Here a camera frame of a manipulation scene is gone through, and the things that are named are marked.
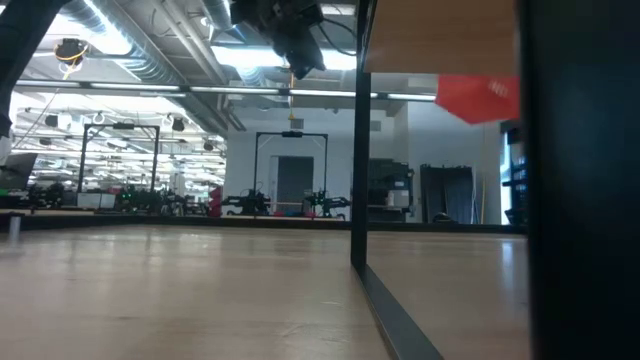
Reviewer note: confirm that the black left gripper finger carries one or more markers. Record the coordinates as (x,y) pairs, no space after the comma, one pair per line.
(306,57)

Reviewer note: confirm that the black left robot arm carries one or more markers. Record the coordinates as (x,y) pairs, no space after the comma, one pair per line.
(20,50)

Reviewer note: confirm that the black background robot arm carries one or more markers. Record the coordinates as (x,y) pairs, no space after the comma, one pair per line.
(250,202)
(325,202)

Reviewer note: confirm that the black crate stack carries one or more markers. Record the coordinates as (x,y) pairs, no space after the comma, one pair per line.
(445,190)

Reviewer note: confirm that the fluorescent ceiling light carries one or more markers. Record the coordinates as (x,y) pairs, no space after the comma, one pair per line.
(240,57)

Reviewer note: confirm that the long ceiling light bar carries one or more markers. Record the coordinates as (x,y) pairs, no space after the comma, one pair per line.
(400,96)

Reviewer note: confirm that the dark computer monitor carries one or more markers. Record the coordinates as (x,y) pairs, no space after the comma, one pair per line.
(17,167)

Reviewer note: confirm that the silver ventilation duct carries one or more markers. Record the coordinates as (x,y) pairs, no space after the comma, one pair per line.
(145,67)
(222,12)

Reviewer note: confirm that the black gantry frame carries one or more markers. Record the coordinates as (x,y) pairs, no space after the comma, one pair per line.
(122,126)
(292,134)

